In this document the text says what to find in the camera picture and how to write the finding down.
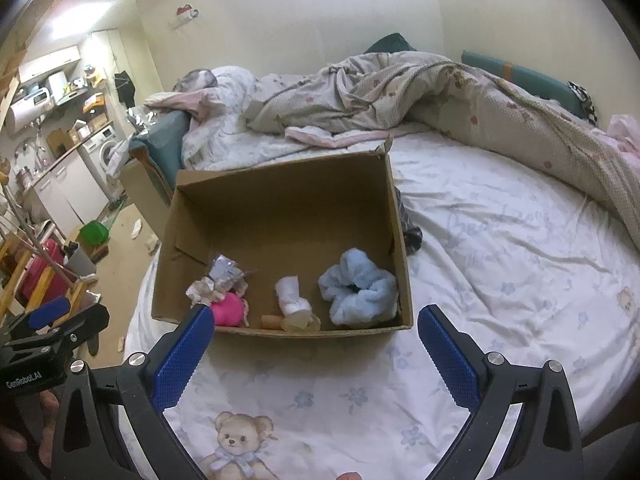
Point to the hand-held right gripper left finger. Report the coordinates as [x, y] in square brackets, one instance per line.
[182, 355]

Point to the white washing machine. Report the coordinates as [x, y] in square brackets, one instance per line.
[100, 152]

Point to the person's left hand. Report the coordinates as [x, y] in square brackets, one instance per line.
[12, 440]

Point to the black white patterned cloth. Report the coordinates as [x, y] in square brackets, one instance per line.
[582, 102]

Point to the green plastic bin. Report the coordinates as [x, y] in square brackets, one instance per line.
[92, 234]

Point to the fluffy light blue scrunchie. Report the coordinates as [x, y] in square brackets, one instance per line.
[350, 285]

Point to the pink cloth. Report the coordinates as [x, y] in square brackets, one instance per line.
[625, 132]

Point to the white sock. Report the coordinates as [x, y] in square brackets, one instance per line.
[290, 292]

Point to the dark teal pillow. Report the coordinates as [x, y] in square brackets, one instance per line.
[392, 42]

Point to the grey container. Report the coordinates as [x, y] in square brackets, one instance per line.
[80, 262]

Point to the white water heater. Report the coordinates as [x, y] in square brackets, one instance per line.
[27, 110]

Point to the grey pillow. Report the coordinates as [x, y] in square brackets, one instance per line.
[195, 81]

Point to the crumpled tissue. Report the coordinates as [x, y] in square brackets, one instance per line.
[151, 245]

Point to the pink soft ball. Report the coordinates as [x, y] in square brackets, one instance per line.
[227, 310]

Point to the yellow wooden frame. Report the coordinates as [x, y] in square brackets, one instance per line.
[10, 280]

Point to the beige patterned scrunchie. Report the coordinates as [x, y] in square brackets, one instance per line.
[200, 290]

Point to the dark striped cloth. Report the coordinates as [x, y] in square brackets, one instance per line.
[411, 235]

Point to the clear plastic packet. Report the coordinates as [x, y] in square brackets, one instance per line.
[225, 270]

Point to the white floor cabinet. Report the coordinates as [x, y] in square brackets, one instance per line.
[70, 185]

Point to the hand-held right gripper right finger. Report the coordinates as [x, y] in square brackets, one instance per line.
[447, 355]

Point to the white wall cabinet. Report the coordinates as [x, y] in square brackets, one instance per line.
[50, 62]

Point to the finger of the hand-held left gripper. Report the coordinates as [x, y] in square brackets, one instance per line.
[85, 322]
[47, 312]

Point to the black hanging garment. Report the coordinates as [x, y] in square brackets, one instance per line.
[125, 87]

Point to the wall sticker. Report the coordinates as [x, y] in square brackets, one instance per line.
[186, 14]

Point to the beige nightstand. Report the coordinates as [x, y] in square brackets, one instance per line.
[142, 195]

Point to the pink suitcase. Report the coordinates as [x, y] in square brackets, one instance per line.
[42, 265]

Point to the white paper scrap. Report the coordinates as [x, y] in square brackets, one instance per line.
[136, 229]

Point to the beige dotted quilt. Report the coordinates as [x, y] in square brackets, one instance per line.
[400, 90]

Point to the teal bed headboard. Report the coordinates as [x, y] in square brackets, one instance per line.
[165, 145]

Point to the teal wall cushion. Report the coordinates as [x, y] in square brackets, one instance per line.
[530, 80]

